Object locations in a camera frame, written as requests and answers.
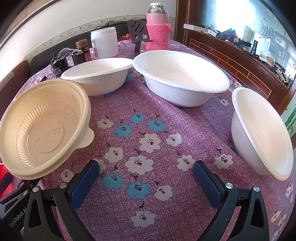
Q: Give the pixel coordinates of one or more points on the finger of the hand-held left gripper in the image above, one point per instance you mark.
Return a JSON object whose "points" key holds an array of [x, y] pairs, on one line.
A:
{"points": [[22, 186], [5, 182]]}

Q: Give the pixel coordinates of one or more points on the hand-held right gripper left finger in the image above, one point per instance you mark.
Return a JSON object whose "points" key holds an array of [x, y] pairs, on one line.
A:
{"points": [[83, 185]]}

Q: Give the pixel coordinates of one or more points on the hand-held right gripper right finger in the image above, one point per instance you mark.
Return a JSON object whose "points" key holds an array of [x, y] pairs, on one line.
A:
{"points": [[208, 185]]}

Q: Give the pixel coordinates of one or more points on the beige plastic bowl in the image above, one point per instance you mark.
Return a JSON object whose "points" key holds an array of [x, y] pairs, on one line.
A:
{"points": [[46, 129]]}

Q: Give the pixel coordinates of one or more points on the large white paper bowl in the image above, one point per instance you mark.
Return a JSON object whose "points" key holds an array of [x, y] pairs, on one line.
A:
{"points": [[180, 76]]}

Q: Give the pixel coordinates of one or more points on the purple floral tablecloth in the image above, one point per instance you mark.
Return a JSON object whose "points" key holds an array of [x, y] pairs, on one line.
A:
{"points": [[129, 102]]}

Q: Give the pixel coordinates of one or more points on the small black plug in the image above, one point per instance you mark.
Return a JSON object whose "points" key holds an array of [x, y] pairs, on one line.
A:
{"points": [[45, 77]]}

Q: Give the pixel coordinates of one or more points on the black power adapter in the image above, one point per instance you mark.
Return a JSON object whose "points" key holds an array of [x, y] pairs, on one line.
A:
{"points": [[57, 67]]}

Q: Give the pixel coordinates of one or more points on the dark bottle with cork lid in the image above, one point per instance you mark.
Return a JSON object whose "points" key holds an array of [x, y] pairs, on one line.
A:
{"points": [[79, 58]]}

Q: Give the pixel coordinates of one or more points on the brown wooden counter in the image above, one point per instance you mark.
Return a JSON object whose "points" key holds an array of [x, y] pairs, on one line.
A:
{"points": [[231, 53]]}

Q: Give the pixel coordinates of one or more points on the white and black cup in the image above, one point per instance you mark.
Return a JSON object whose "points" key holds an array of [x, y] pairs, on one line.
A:
{"points": [[104, 44]]}

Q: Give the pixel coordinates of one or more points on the black flashlight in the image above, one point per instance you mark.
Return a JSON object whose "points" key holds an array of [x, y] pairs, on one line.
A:
{"points": [[254, 46]]}

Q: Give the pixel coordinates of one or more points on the red plastic bag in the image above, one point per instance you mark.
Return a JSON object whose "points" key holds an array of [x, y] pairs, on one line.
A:
{"points": [[126, 37]]}

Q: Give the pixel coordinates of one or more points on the white flat box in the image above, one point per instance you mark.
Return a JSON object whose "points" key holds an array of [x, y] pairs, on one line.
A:
{"points": [[196, 27]]}

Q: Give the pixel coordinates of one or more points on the pink thermos with knit sleeve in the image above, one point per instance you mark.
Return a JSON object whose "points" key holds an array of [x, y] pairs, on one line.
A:
{"points": [[157, 34]]}

